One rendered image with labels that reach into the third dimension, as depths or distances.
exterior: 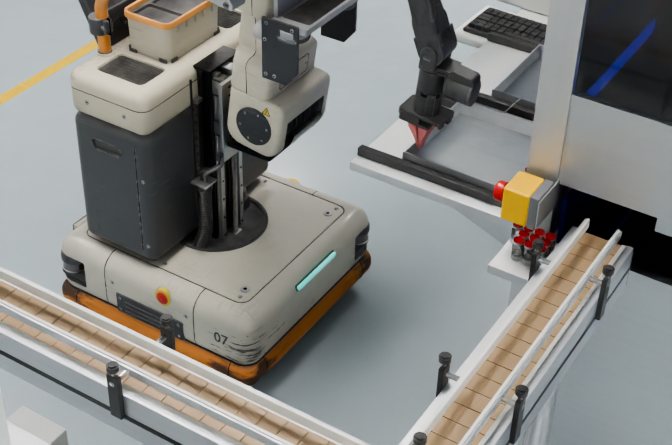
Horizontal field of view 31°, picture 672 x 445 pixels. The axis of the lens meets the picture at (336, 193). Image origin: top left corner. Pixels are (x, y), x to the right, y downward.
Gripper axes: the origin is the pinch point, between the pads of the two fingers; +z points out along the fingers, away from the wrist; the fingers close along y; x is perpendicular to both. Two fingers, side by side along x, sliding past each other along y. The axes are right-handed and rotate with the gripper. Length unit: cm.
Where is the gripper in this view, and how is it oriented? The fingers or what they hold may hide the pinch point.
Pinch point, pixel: (420, 144)
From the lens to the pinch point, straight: 261.5
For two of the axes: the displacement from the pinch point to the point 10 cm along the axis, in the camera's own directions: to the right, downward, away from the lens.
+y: 8.4, 4.0, -3.7
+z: -1.0, 7.8, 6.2
